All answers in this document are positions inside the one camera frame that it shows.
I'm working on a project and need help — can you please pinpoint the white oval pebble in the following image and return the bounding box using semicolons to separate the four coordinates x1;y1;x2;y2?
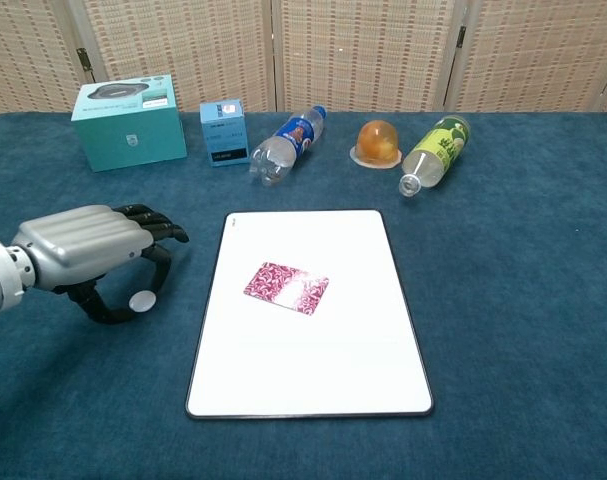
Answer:
128;290;158;315

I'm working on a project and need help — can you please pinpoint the small light blue box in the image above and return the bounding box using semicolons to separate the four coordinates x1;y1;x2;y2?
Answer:
199;98;251;168

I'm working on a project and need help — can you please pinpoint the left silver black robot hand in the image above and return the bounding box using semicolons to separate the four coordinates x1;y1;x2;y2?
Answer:
11;203;191;326

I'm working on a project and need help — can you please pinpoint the pink patterned packet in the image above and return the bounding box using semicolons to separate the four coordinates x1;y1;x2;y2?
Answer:
242;260;331;320

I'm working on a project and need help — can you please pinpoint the clear bottle with blue label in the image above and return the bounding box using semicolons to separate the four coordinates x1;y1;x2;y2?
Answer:
248;105;328;188

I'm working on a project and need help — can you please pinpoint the blue-green table cloth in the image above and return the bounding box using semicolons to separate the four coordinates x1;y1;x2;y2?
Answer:
0;110;607;480

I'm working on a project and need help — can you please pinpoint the white board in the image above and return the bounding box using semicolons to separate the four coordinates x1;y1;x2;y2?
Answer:
184;209;435;420

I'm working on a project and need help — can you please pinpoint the orange fruit jelly cup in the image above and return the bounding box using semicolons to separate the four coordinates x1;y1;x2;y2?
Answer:
349;120;402;170

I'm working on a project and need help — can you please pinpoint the teal cardboard product box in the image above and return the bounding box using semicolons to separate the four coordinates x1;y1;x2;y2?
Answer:
70;74;188;173

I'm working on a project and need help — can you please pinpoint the woven bamboo folding screen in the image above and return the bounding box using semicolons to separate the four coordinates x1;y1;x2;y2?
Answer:
0;0;607;119

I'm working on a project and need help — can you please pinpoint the clear bottle with green label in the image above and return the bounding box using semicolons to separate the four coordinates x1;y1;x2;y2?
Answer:
398;115;471;198

